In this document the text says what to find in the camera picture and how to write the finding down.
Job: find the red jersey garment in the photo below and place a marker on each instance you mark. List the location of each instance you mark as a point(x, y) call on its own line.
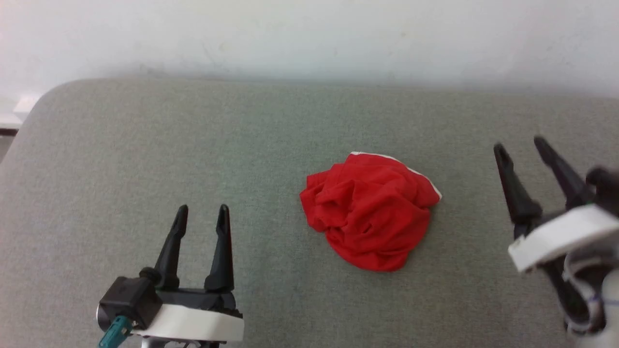
point(367, 212)

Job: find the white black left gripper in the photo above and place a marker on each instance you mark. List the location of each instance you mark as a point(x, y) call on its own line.
point(193, 325)

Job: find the grey fabric sofa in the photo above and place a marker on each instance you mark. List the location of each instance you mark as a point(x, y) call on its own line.
point(242, 145)

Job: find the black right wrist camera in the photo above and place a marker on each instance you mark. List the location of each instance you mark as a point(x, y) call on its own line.
point(605, 186)

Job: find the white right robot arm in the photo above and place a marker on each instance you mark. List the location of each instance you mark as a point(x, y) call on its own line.
point(611, 328)

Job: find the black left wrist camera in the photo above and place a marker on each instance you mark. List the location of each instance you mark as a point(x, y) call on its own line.
point(128, 299)

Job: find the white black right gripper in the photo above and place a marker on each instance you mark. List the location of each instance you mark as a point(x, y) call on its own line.
point(561, 237)

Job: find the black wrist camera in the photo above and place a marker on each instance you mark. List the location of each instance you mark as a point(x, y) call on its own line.
point(605, 186)
point(128, 299)

